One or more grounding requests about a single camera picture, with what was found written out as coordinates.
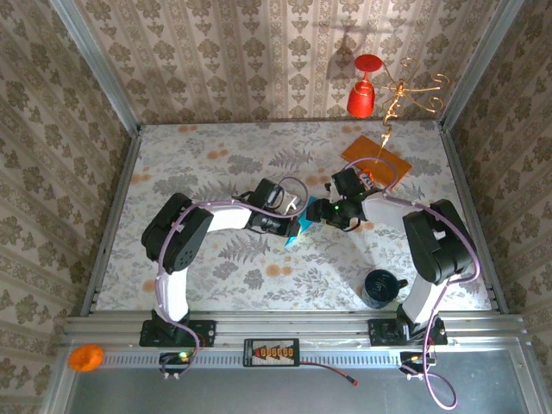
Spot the slotted grey cable duct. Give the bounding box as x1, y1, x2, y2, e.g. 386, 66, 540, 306
103, 349, 402, 368

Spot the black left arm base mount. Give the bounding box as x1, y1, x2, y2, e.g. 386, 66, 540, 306
139, 319, 217, 348

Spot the thin red cable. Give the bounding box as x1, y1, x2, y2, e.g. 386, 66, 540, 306
298, 361, 360, 387

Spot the gold wire glass rack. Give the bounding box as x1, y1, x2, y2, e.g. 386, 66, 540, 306
379, 56, 451, 163

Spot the orange wooden base board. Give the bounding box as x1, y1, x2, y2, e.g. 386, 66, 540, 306
341, 135, 413, 189

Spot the aluminium table side rail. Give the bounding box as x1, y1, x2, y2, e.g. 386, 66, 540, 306
80, 129, 143, 316
438, 122, 510, 314

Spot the aluminium corner post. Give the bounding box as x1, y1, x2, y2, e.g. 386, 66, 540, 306
49, 0, 141, 135
440, 0, 525, 126

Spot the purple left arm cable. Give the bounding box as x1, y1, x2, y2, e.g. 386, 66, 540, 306
154, 176, 311, 380

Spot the blue paper sheet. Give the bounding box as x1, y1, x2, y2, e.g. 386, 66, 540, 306
284, 213, 320, 248

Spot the orange crumpled ball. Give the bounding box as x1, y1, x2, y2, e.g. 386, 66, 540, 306
67, 343, 105, 373

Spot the aluminium frame cross rail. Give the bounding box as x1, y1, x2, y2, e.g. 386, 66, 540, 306
63, 313, 530, 346

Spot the small controller board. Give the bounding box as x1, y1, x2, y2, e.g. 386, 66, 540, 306
399, 350, 436, 381
159, 351, 194, 381

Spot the small right controller board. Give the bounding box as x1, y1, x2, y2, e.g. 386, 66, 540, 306
399, 350, 436, 381

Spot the small left controller board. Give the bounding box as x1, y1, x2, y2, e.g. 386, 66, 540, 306
159, 351, 194, 381

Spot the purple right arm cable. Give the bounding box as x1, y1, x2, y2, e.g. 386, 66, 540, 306
342, 158, 480, 409

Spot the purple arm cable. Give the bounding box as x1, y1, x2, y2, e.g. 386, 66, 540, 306
342, 158, 480, 409
154, 176, 311, 380

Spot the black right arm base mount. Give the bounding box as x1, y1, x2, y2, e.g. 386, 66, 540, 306
368, 317, 449, 347

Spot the grey metal base plate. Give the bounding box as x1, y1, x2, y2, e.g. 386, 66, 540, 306
42, 347, 549, 414

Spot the red wine glass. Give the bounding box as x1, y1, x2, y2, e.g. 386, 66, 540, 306
347, 54, 384, 119

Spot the floral patterned table cover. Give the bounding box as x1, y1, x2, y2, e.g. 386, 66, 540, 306
95, 120, 492, 311

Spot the dark blue mug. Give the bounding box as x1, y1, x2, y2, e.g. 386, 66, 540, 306
361, 269, 409, 310

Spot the black power distribution board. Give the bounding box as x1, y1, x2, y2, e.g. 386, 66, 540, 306
242, 338, 300, 368

